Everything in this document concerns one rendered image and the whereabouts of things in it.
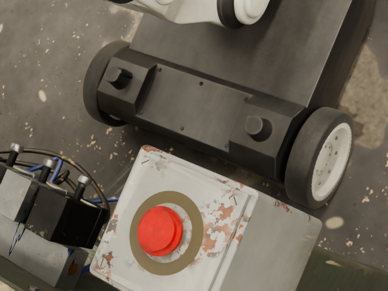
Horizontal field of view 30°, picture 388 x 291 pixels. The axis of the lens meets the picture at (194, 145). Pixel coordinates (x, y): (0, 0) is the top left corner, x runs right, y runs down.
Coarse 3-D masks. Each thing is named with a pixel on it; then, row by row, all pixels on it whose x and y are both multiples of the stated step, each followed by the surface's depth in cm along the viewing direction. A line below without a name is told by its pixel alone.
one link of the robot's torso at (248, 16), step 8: (240, 0) 132; (248, 0) 132; (256, 0) 134; (264, 0) 137; (240, 8) 132; (248, 8) 133; (256, 8) 135; (264, 8) 138; (240, 16) 134; (248, 16) 136; (256, 16) 137; (248, 24) 137
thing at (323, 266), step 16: (320, 256) 81; (336, 256) 87; (304, 272) 79; (320, 272) 83; (336, 272) 88; (352, 272) 93; (368, 272) 100; (384, 272) 112; (304, 288) 80; (320, 288) 85; (336, 288) 90; (352, 288) 96; (368, 288) 103; (384, 288) 110
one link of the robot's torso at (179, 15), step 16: (144, 0) 109; (160, 0) 111; (176, 0) 118; (192, 0) 126; (208, 0) 131; (224, 0) 132; (160, 16) 118; (176, 16) 124; (192, 16) 128; (208, 16) 132; (224, 16) 134
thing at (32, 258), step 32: (0, 160) 99; (64, 160) 107; (0, 192) 89; (32, 192) 88; (64, 192) 93; (0, 224) 91; (32, 224) 85; (64, 224) 85; (96, 224) 90; (0, 256) 89; (32, 256) 87; (64, 256) 85; (32, 288) 79; (64, 288) 87; (96, 288) 95
